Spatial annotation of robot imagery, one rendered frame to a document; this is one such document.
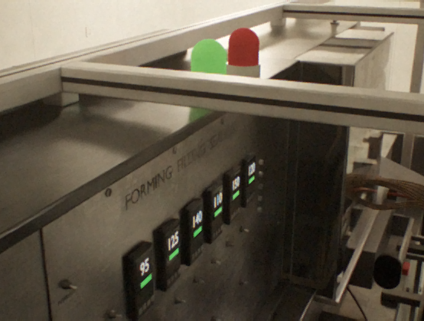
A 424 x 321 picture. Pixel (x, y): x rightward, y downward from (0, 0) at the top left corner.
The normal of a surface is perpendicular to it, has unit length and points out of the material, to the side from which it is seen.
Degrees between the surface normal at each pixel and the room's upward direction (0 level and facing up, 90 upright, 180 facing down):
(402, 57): 90
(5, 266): 90
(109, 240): 90
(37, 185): 0
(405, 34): 90
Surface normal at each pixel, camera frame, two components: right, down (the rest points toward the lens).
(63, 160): 0.00, -0.94
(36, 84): 0.91, 0.15
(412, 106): -0.41, 0.32
